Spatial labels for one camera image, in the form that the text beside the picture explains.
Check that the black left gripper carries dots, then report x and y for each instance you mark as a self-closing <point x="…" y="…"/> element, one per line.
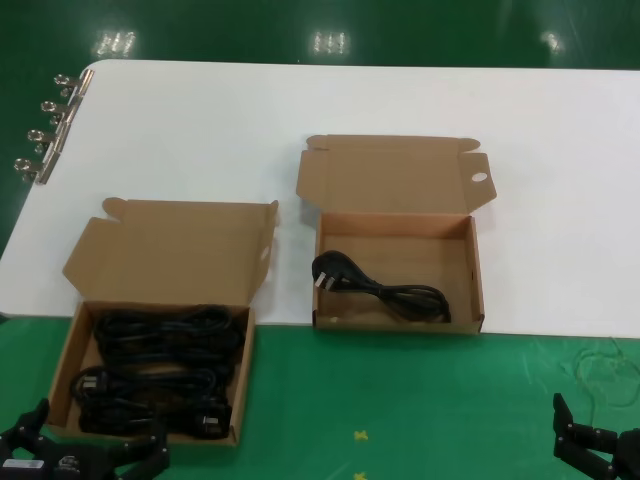
<point x="55" y="465"/>

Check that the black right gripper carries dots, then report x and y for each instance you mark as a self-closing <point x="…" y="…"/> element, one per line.
<point x="629" y="457"/>

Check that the open brown cardboard box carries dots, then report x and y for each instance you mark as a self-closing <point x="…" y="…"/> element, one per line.
<point x="390" y="175"/>
<point x="175" y="250"/>

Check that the green table cloth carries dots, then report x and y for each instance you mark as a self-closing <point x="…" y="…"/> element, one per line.
<point x="400" y="400"/>

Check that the silver metal binder clip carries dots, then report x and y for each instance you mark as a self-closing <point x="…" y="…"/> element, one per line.
<point x="62" y="112"/>
<point x="40" y="170"/>
<point x="50" y="140"/>
<point x="75" y="85"/>

